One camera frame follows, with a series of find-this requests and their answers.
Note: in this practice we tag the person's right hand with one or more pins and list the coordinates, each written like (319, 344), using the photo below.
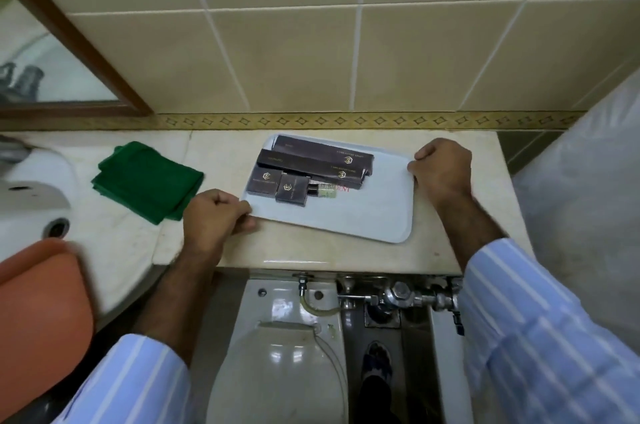
(445, 168)

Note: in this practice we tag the person's left hand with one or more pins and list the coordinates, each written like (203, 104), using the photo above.
(212, 221)

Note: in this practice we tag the person's right fingers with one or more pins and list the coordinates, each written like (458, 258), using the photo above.
(425, 158)

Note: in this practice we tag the person's left thumb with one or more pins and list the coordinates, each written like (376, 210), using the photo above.
(243, 225)

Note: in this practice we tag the white rectangular tray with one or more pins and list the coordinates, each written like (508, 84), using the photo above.
(350, 203)

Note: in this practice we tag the person's right forearm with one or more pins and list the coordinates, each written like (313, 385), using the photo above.
(510, 298)

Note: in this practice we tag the person's left forearm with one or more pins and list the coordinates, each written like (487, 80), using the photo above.
(172, 303)

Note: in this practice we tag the small dark brown box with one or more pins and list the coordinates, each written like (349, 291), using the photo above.
(263, 181)
(292, 189)

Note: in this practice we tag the long dark brown box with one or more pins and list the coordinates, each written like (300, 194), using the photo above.
(310, 167)
(325, 151)

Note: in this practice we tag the small clear bottle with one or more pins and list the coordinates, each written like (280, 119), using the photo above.
(327, 189)

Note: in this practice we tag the green folded cloth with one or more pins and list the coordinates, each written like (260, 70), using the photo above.
(145, 181)

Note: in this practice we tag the white toilet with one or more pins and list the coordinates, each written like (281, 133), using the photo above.
(280, 358)

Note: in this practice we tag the chrome flush valve pipe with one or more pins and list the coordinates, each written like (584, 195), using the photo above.
(400, 296)

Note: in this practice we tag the white shower curtain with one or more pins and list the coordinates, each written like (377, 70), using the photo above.
(585, 218)

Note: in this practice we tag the person's shoe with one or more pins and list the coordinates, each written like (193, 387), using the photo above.
(375, 368)

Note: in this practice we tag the white sink basin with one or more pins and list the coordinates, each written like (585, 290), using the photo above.
(35, 233)

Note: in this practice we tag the orange plastic bucket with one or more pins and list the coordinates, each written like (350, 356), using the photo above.
(42, 323)

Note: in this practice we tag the wooden framed mirror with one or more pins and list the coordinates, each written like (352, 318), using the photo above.
(55, 53)

